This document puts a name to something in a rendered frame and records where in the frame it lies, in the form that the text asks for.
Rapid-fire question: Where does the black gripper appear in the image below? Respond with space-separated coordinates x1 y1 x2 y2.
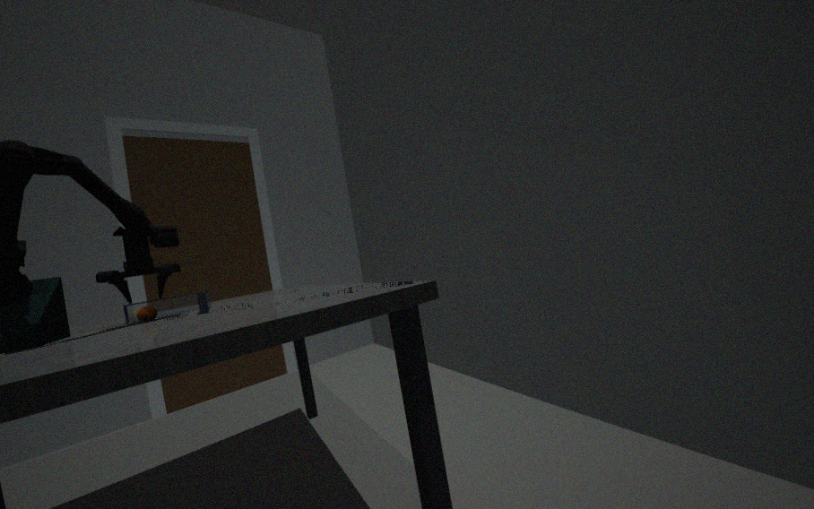
96 247 180 304

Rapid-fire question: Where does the see-through orange ball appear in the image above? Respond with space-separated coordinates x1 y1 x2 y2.
128 307 148 324

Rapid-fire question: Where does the dark brown ball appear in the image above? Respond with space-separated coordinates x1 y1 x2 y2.
143 306 158 323

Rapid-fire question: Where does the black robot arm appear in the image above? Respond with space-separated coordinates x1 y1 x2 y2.
0 140 179 305

